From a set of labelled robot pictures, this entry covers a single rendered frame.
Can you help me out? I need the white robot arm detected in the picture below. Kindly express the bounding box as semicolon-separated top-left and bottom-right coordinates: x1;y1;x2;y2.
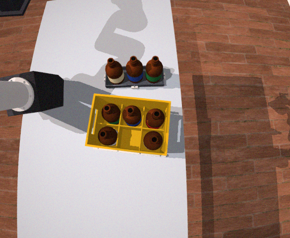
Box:
0;77;34;112

